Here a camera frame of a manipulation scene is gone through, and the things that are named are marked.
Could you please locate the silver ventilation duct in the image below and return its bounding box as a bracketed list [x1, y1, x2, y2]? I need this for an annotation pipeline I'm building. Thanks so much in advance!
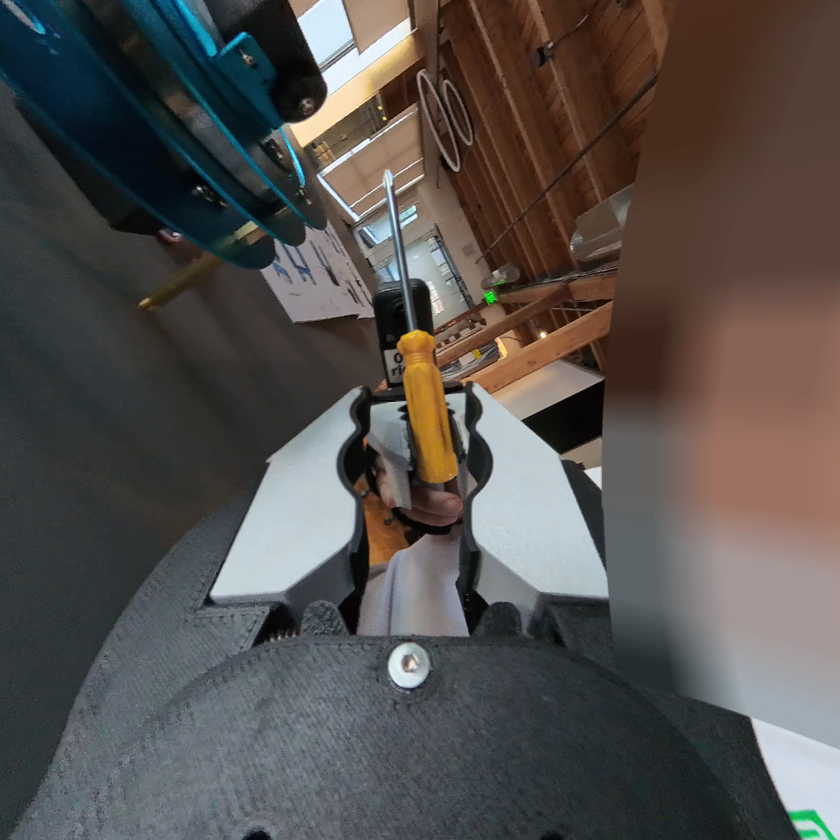
[570, 185, 634, 265]

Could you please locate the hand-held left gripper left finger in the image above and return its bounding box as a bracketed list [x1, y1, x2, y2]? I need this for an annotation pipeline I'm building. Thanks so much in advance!
[209, 386, 372, 634]

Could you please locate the yellow handled screwdriver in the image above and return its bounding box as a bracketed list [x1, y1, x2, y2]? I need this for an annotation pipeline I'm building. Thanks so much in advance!
[382, 168, 459, 484]

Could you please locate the person's right hand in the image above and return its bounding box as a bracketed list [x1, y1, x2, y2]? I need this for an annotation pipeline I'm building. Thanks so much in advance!
[386, 484, 464, 530]

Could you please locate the glass partition window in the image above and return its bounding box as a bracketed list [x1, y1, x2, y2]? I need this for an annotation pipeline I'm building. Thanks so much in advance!
[354, 220, 475, 316]

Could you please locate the blue toy robot arm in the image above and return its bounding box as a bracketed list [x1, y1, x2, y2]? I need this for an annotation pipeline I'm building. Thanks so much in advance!
[0, 0, 329, 270]

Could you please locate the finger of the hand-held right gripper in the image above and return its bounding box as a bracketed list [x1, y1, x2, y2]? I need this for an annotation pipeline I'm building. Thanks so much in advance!
[365, 406, 417, 511]
[450, 408, 471, 490]

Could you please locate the large white ring lamp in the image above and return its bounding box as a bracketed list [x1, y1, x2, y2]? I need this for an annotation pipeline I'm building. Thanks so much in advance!
[416, 68, 462, 173]

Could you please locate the brass standoff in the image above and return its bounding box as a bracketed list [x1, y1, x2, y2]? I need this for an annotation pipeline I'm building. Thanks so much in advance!
[138, 251, 227, 311]

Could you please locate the wooden ceiling beam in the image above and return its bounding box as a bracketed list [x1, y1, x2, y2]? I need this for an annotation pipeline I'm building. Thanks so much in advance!
[472, 298, 614, 395]

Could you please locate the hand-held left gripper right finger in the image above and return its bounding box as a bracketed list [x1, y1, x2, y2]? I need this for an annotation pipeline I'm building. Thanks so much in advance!
[458, 382, 609, 614]

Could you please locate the steel ceiling rod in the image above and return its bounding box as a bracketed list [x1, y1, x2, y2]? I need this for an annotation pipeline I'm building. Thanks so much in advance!
[484, 71, 660, 258]

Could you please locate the printed instruction sheet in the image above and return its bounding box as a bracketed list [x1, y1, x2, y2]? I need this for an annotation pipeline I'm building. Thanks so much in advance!
[260, 226, 376, 324]

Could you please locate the small white ring lamp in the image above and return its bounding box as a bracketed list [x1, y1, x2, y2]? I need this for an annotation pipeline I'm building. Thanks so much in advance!
[440, 79, 475, 147]

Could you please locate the person's right forearm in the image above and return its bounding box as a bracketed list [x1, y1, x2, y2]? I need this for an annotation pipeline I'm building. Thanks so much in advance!
[357, 528, 470, 637]

